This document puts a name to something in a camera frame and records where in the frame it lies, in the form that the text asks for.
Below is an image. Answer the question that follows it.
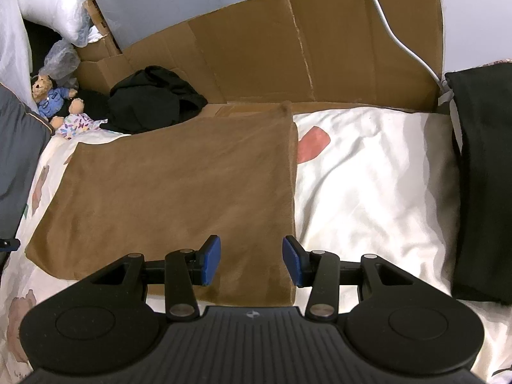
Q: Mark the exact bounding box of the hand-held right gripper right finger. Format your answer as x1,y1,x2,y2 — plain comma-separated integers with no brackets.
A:
282,235,420,323

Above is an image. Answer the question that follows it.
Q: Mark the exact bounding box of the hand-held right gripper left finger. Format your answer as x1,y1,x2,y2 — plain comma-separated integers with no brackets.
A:
90,235,222,321

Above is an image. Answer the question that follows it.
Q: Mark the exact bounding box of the brown printed t-shirt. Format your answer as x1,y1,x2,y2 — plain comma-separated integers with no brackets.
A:
25,101,300,307

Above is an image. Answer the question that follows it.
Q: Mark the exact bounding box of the grey padded cushion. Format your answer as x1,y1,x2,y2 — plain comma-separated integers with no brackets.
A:
0,82,52,241

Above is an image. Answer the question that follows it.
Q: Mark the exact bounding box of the white bear print bed sheet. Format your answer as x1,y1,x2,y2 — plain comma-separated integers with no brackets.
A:
0,108,512,384

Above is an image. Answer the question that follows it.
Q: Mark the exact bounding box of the floral patterned cloth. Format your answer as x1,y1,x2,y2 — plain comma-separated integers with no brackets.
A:
54,113,108,140

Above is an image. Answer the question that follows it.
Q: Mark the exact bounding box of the teddy bear in blue shirt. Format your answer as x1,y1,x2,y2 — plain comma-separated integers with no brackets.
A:
31,74,85,129

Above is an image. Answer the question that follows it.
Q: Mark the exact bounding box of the flat black cloth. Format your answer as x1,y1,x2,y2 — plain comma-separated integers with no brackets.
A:
74,90,113,129

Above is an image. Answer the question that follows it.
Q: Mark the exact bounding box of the crumpled black garment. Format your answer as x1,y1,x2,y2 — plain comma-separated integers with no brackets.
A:
108,65,209,132

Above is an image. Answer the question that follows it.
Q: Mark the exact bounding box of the clear plastic bag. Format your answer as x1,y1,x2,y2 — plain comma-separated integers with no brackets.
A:
42,40,83,89

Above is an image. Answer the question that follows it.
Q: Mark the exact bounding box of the white curtain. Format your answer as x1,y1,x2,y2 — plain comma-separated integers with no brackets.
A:
0,0,33,89

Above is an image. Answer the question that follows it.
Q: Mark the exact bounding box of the large flattened cardboard sheet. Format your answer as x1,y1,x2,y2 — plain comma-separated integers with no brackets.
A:
76,0,444,113

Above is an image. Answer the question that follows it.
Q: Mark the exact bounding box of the folded black garment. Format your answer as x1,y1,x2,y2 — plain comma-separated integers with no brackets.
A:
445,65,512,305

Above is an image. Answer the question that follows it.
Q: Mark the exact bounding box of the small cardboard box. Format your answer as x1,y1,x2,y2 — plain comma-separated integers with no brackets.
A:
76,0,123,62

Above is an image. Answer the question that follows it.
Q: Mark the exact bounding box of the white pillow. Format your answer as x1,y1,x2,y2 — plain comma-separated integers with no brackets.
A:
16,0,105,46

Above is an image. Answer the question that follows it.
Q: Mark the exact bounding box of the white cable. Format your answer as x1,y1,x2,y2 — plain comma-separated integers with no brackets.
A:
356,0,454,97

